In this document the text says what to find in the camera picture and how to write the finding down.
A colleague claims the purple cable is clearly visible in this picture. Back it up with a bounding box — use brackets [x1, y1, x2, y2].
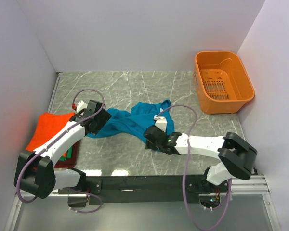
[154, 104, 232, 229]
[15, 89, 105, 214]

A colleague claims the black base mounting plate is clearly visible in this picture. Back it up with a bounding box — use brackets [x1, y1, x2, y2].
[57, 175, 230, 208]

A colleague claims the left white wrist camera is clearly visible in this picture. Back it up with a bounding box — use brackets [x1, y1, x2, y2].
[76, 100, 88, 113]

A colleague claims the folded orange t shirt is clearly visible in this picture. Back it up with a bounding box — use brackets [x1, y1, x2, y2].
[26, 112, 75, 152]

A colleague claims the teal blue t shirt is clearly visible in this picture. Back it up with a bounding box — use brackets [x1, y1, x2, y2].
[87, 99, 171, 142]

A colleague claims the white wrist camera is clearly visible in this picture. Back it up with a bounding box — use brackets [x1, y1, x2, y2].
[76, 100, 88, 113]
[154, 115, 167, 132]

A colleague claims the aluminium rail frame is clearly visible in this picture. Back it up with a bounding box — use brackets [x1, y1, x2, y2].
[15, 175, 271, 198]

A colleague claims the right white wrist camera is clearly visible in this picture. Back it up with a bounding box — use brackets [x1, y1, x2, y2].
[154, 115, 167, 132]

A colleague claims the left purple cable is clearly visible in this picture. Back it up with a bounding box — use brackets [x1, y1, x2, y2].
[15, 89, 105, 214]

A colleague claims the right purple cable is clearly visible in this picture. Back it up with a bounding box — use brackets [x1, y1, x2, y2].
[154, 104, 232, 229]

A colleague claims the folded dark red t shirt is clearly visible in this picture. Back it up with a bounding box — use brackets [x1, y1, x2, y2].
[54, 141, 80, 168]

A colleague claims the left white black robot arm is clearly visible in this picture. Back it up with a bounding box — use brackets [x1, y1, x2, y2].
[14, 100, 111, 199]

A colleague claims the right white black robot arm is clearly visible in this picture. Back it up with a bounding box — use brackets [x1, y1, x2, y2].
[144, 126, 257, 194]

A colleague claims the orange plastic basket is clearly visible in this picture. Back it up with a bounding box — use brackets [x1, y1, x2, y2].
[193, 51, 255, 114]

